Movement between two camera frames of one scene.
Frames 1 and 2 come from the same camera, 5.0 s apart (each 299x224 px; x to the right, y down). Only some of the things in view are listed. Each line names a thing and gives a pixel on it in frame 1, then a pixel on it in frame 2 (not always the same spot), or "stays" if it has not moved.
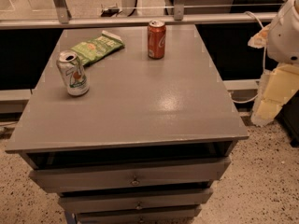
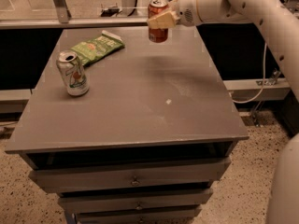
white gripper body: (285, 39) -> (186, 10)
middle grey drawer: (120, 199) stays
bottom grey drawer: (181, 216) stays
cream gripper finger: (276, 88) -> (166, 21)
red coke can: (156, 38) -> (156, 7)
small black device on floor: (111, 11) stays
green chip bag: (98, 48) stays
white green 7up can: (73, 73) stays
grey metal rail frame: (64, 19) stays
